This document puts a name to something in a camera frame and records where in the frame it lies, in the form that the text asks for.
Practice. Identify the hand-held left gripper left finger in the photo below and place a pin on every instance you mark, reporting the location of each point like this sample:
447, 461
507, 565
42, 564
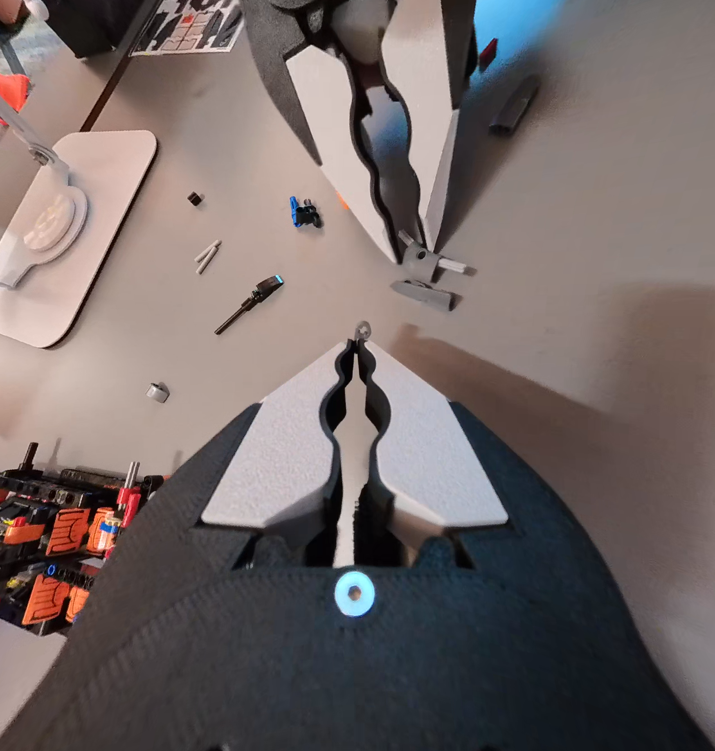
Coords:
269, 469

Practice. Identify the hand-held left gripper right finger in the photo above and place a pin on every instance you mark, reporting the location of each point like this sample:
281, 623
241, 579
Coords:
445, 469

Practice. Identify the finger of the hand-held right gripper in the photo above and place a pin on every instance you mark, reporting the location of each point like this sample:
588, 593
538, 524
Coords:
328, 117
428, 88

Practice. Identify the grey lego bush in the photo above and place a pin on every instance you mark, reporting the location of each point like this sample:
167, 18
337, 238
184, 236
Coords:
156, 392

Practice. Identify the long light grey lego axle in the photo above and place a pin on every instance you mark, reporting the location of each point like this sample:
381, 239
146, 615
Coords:
454, 265

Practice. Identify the red lego pin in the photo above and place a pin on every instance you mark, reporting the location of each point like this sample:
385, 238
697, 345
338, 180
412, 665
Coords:
487, 53

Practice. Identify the orange lego connector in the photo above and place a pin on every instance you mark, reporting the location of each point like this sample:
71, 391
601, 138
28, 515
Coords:
342, 200

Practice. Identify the dark grey curved lego panel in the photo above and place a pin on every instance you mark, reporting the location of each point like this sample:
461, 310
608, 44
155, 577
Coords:
425, 294
513, 107

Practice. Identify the lego sticker sheet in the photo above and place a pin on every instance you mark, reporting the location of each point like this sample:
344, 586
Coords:
187, 29

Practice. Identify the black lego axle with connector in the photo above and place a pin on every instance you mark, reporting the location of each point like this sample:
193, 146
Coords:
266, 286

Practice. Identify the partly built lego model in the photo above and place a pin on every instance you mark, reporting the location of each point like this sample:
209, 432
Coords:
52, 528

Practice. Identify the black connector with blue pin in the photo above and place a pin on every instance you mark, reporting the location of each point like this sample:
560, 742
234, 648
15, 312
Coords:
305, 212

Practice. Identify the white book stand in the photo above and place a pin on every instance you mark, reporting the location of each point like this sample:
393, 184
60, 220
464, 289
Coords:
99, 234

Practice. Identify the red orange object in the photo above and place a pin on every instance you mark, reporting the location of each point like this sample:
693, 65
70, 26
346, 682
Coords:
8, 88

